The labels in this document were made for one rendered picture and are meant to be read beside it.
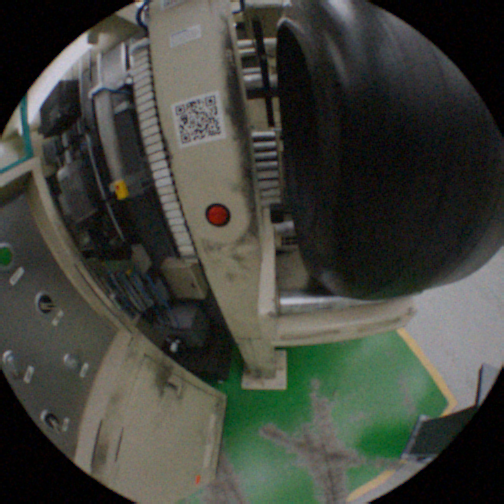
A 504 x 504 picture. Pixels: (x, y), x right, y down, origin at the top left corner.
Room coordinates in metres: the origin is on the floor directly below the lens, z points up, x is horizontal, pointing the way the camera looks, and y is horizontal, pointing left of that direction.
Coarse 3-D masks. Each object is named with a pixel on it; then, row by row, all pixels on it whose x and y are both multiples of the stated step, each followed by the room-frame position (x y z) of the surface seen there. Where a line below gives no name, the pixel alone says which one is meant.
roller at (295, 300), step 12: (312, 288) 0.21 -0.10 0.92; (324, 288) 0.20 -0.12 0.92; (288, 300) 0.19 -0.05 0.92; (300, 300) 0.19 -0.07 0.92; (312, 300) 0.18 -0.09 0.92; (324, 300) 0.18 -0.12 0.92; (336, 300) 0.17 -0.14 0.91; (348, 300) 0.17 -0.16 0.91; (384, 300) 0.15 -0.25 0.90; (288, 312) 0.18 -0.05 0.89
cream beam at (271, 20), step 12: (252, 0) 0.51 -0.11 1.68; (264, 0) 0.51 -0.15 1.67; (276, 0) 0.50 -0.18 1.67; (252, 12) 0.54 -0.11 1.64; (264, 12) 0.54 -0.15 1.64; (276, 12) 0.54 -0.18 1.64; (276, 24) 0.62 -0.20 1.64; (252, 36) 0.72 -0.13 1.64; (264, 36) 0.73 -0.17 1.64; (276, 36) 0.72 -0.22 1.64
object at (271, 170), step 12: (264, 132) 0.67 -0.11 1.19; (276, 132) 0.64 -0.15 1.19; (264, 144) 0.65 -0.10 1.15; (276, 144) 0.66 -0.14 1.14; (264, 156) 0.66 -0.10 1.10; (276, 156) 0.66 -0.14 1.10; (264, 168) 0.66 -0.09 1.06; (276, 168) 0.78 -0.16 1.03; (264, 180) 0.79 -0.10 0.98; (276, 180) 0.66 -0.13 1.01; (264, 192) 0.67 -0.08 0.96; (276, 192) 0.66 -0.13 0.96; (264, 204) 0.66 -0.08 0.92
